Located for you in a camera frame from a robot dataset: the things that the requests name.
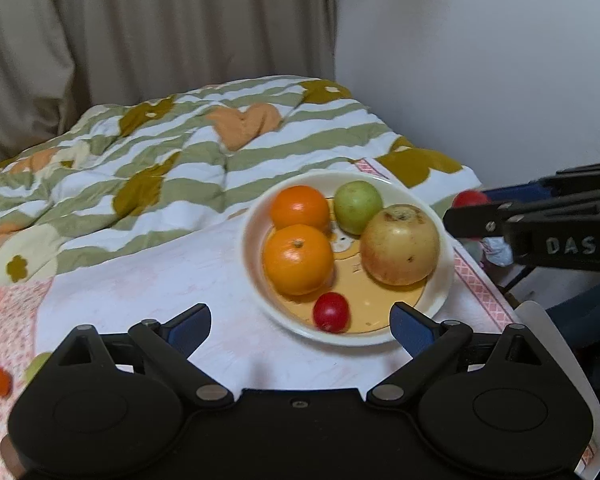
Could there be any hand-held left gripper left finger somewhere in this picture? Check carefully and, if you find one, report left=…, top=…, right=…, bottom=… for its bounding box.
left=50, top=303, right=233, bottom=408

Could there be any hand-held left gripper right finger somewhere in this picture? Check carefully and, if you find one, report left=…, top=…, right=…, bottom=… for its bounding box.
left=367, top=302, right=548, bottom=407

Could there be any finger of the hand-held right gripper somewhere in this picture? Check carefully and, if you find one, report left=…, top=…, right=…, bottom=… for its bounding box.
left=442, top=201, right=513, bottom=241
left=482, top=160, right=600, bottom=205

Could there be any red cherry tomato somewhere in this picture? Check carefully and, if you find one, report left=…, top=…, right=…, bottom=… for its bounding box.
left=312, top=292, right=351, bottom=334
left=452, top=190, right=492, bottom=211

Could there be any cream bowl with duck print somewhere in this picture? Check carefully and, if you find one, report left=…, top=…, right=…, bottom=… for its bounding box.
left=243, top=170, right=455, bottom=347

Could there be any large yellow apple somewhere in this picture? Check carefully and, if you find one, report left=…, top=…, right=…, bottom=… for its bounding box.
left=360, top=204, right=440, bottom=287

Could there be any large green apple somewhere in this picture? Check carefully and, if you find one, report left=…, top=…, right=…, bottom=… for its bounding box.
left=334, top=180, right=384, bottom=236

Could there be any large orange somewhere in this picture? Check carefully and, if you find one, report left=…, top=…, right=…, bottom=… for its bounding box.
left=262, top=224, right=335, bottom=296

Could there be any medium orange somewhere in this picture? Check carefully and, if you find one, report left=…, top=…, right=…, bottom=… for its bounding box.
left=271, top=185, right=331, bottom=233

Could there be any white plastic bag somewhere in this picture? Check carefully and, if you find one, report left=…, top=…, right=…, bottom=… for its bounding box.
left=462, top=237, right=514, bottom=267

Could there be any pink floral tablecloth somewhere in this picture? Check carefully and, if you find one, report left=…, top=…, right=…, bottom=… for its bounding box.
left=0, top=157, right=526, bottom=441

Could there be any dark blue cloth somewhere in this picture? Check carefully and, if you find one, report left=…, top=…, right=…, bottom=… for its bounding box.
left=545, top=270, right=600, bottom=391

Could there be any white panel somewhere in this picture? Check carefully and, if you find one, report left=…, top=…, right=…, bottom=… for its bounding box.
left=515, top=300, right=600, bottom=480

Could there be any small green apple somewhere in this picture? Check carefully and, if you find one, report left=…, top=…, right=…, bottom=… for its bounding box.
left=24, top=352, right=53, bottom=386

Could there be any green striped floral quilt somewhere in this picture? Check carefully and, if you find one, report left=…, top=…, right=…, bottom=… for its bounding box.
left=0, top=76, right=481, bottom=286

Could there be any beige curtain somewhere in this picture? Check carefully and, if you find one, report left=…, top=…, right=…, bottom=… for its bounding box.
left=0, top=0, right=337, bottom=166

